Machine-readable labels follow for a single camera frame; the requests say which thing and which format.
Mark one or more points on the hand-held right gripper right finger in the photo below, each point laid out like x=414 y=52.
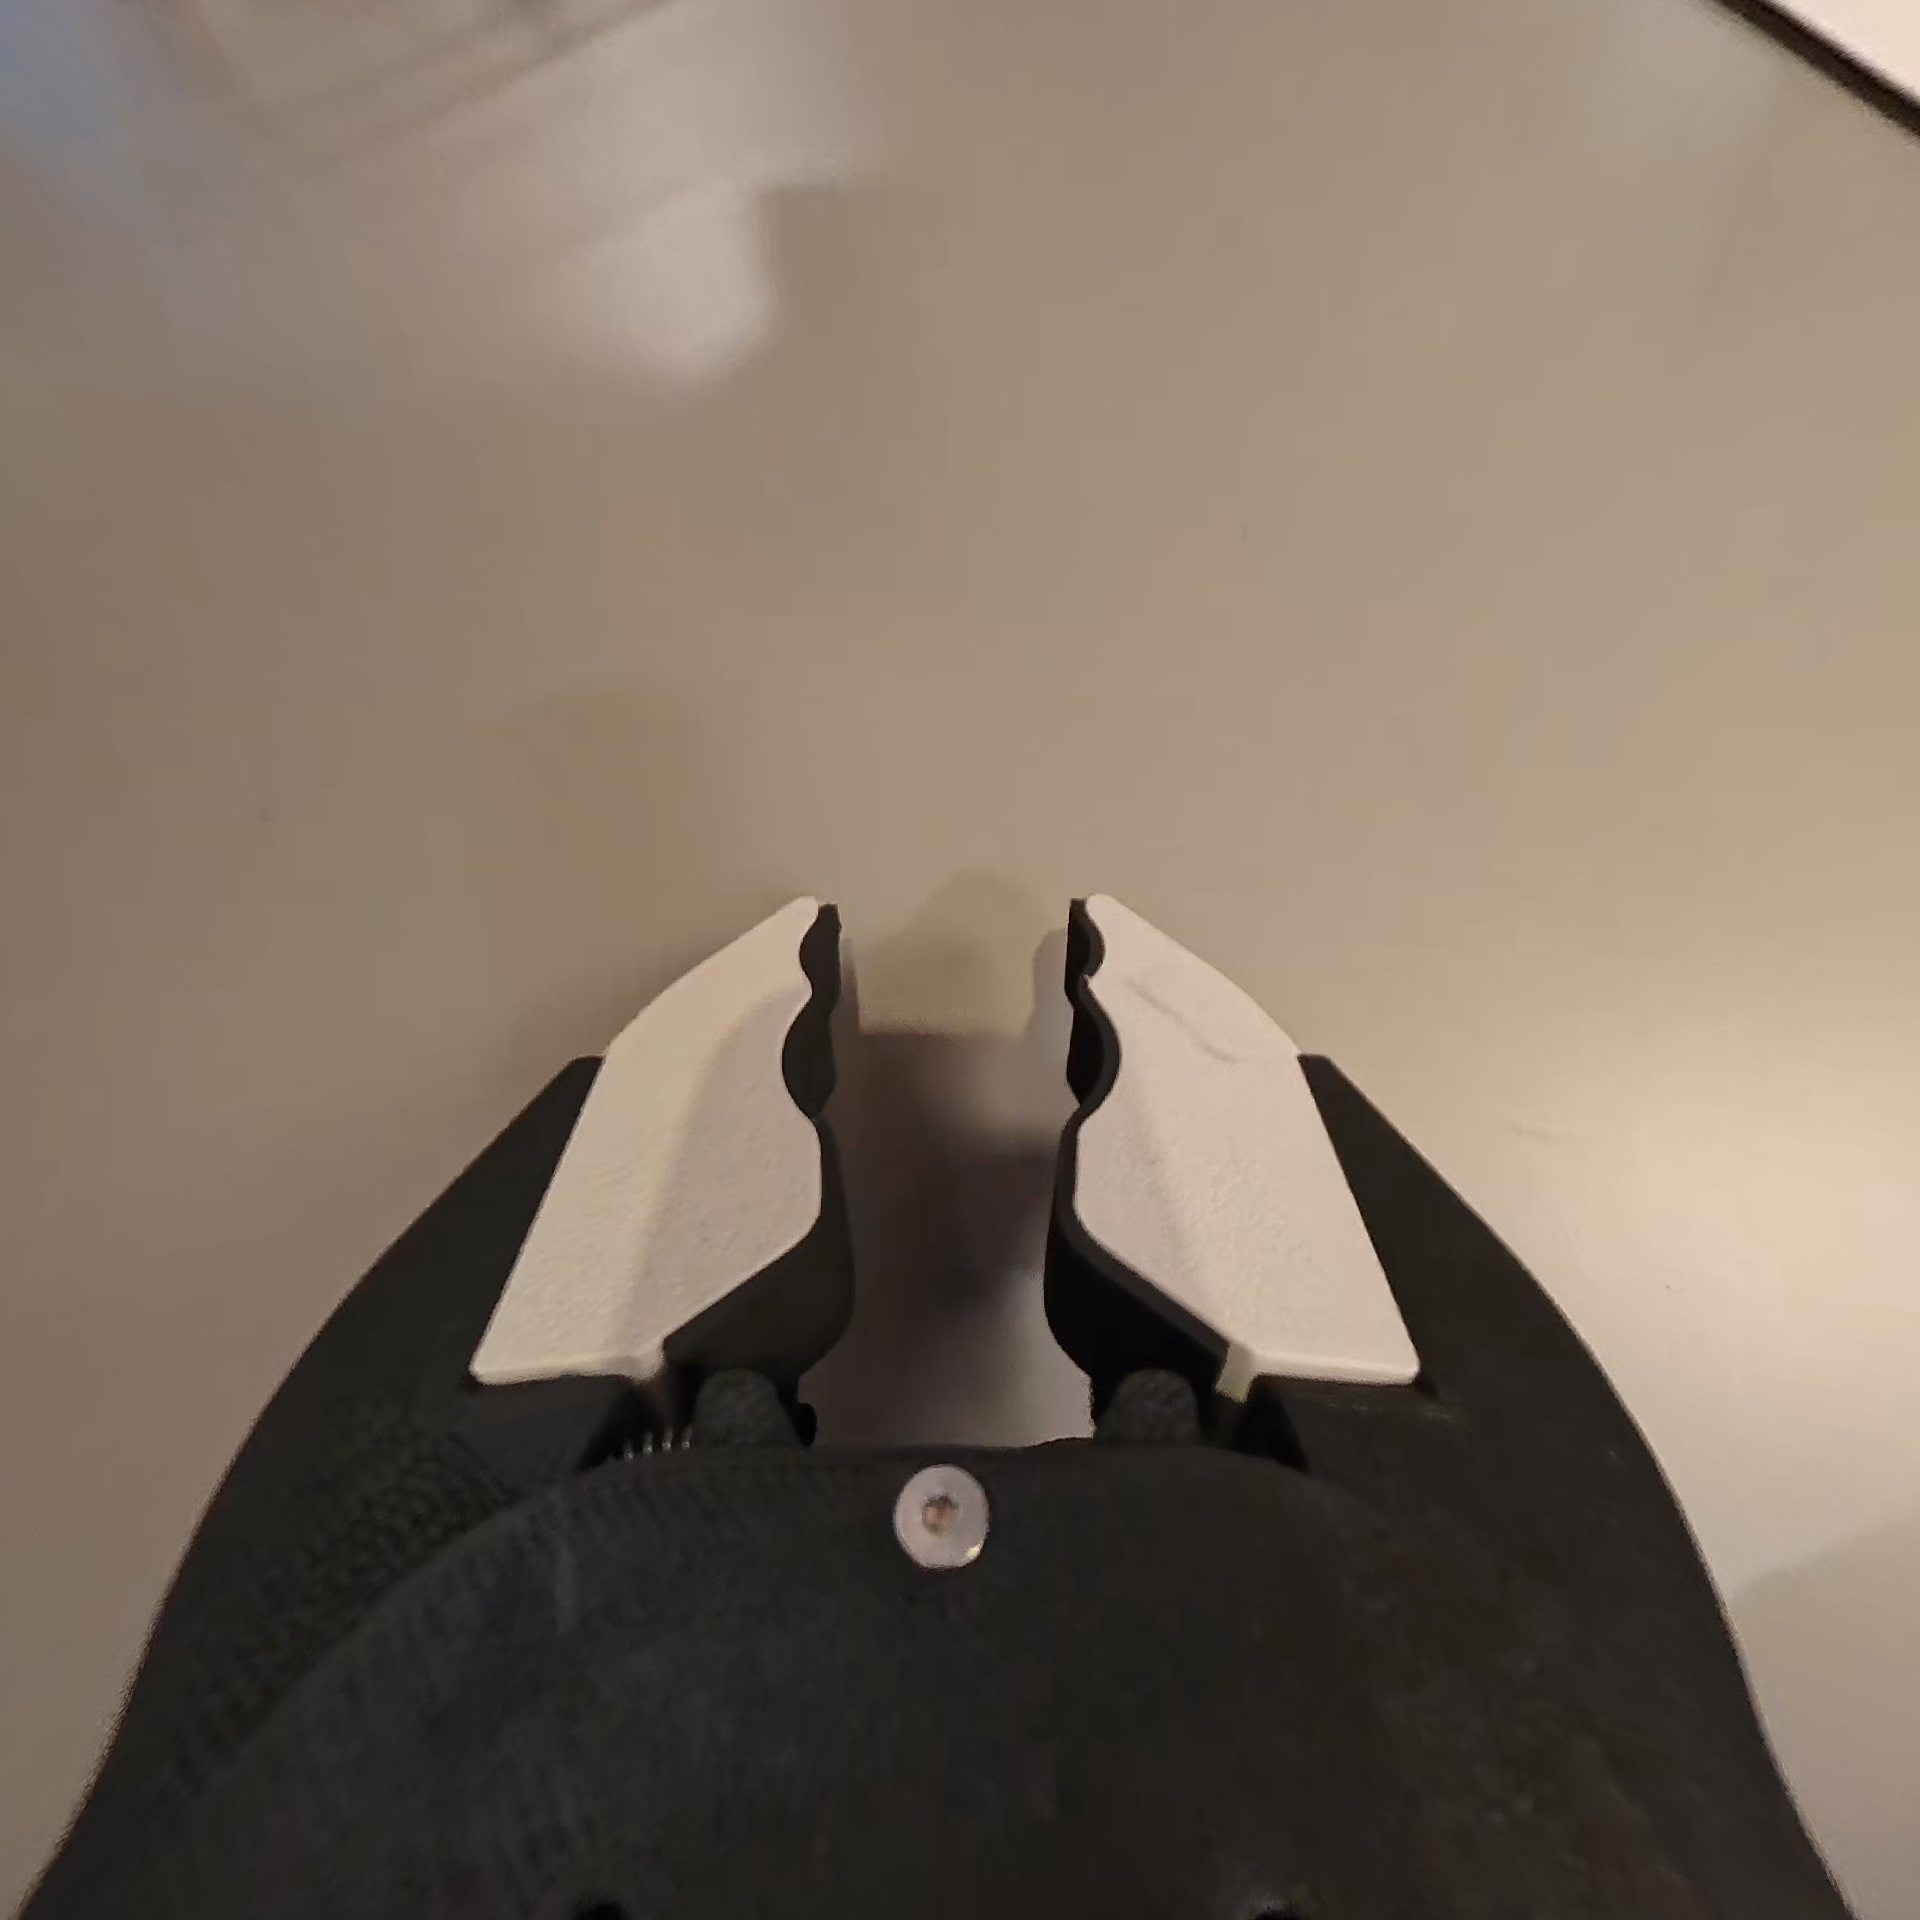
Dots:
x=1231 y=1186

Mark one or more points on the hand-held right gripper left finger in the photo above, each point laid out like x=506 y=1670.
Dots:
x=662 y=1186

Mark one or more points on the grey desk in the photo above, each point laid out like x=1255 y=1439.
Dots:
x=960 y=525

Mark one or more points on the white metal stand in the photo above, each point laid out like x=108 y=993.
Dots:
x=1875 y=20

